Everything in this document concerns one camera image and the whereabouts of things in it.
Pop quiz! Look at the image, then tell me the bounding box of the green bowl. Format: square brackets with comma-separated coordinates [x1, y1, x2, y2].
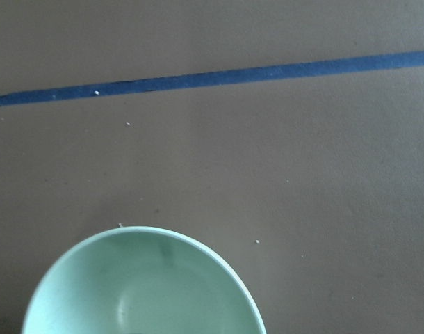
[22, 226, 266, 333]

